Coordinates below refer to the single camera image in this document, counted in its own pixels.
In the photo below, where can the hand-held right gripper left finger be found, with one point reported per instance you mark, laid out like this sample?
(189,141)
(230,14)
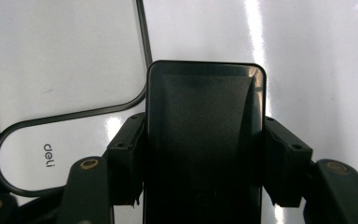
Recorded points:
(126,158)

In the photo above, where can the small black-framed whiteboard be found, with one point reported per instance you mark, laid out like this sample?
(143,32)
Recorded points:
(323,93)

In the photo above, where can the black whiteboard eraser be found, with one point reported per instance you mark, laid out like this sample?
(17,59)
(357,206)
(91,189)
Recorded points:
(205,130)

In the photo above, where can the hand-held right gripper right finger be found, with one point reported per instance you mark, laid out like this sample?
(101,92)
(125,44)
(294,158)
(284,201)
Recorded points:
(287,161)

